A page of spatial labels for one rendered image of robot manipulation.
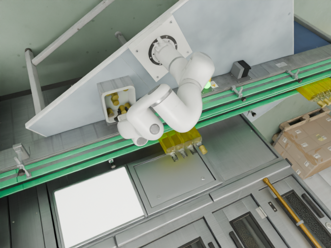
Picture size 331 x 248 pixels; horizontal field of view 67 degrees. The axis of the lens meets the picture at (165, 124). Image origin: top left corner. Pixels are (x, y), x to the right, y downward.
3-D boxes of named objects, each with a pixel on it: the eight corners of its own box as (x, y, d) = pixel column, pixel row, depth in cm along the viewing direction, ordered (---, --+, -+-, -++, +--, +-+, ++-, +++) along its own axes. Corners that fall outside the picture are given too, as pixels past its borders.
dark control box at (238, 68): (229, 72, 166) (237, 79, 161) (232, 61, 160) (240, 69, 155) (239, 69, 169) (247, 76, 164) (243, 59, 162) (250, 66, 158)
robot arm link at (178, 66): (163, 74, 111) (181, 94, 101) (178, 47, 106) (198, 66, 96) (179, 78, 118) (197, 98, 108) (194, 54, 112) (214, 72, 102)
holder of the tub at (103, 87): (104, 119, 146) (108, 128, 142) (96, 83, 126) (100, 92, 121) (131, 110, 152) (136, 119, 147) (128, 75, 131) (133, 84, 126)
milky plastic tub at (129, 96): (102, 113, 142) (107, 124, 137) (96, 83, 125) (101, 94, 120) (131, 105, 148) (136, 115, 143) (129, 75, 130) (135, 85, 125)
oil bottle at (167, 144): (152, 131, 154) (167, 158, 141) (152, 125, 149) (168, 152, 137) (161, 128, 156) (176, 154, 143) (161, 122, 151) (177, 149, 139)
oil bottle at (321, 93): (295, 83, 190) (324, 108, 174) (299, 77, 186) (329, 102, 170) (301, 81, 192) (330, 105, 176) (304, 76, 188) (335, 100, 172)
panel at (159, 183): (52, 193, 137) (64, 255, 118) (50, 191, 135) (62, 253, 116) (193, 141, 165) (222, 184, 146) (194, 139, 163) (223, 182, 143)
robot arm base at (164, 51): (143, 46, 115) (157, 62, 106) (164, 28, 114) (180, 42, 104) (159, 67, 127) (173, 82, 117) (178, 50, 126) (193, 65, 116)
